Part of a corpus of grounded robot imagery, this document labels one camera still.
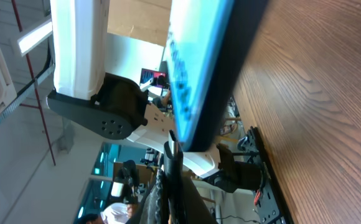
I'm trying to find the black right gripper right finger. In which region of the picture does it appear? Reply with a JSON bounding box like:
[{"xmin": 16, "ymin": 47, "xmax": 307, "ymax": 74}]
[{"xmin": 182, "ymin": 177, "xmax": 217, "ymax": 224}]

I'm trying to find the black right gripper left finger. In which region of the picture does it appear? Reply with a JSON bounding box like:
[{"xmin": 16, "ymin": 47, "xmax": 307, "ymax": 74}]
[{"xmin": 126, "ymin": 169, "xmax": 164, "ymax": 224}]

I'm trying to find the blue Galaxy smartphone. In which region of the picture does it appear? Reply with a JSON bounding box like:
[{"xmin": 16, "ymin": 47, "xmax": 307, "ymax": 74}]
[{"xmin": 164, "ymin": 0, "xmax": 269, "ymax": 152}]

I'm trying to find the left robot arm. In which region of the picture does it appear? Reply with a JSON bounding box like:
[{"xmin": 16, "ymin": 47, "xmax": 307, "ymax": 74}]
[{"xmin": 47, "ymin": 0, "xmax": 268, "ymax": 193}]

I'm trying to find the person in white cap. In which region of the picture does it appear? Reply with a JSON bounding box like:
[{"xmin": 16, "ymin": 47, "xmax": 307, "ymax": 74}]
[{"xmin": 76, "ymin": 203, "xmax": 138, "ymax": 224}]

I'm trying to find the background computer monitor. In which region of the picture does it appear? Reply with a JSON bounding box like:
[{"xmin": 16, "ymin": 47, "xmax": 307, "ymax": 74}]
[{"xmin": 139, "ymin": 68, "xmax": 169, "ymax": 90}]

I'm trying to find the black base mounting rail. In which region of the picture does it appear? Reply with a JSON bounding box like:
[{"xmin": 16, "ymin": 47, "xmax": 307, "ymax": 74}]
[{"xmin": 238, "ymin": 126, "xmax": 294, "ymax": 224}]

